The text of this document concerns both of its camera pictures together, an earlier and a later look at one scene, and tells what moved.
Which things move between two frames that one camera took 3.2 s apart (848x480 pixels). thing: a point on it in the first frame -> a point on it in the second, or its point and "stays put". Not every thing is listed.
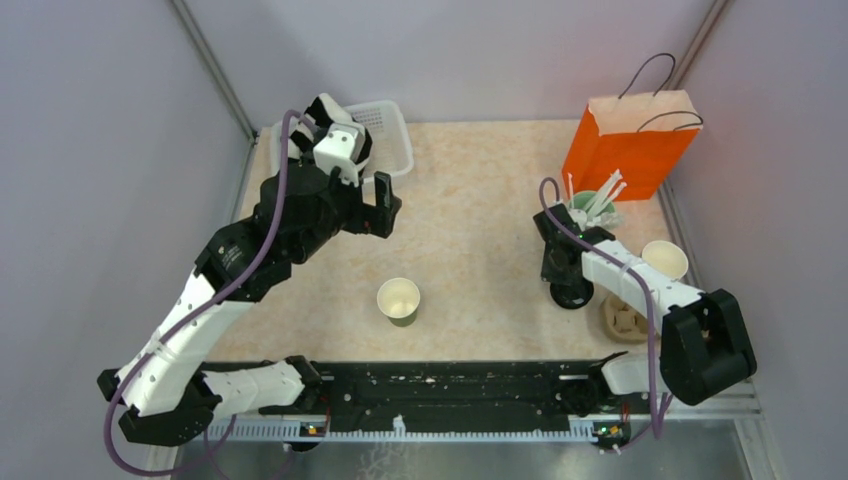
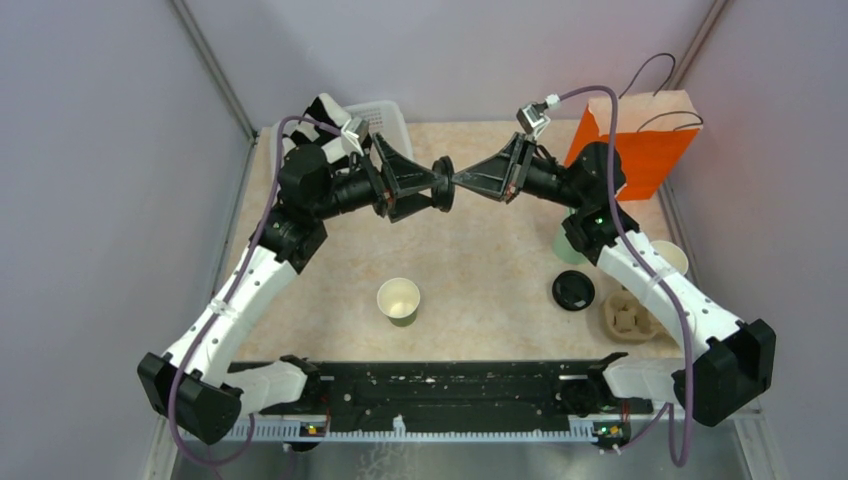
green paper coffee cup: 398,298 stays put
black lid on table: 574,295 stays put
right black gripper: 550,274 -> 503,175
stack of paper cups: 666,257 stays put
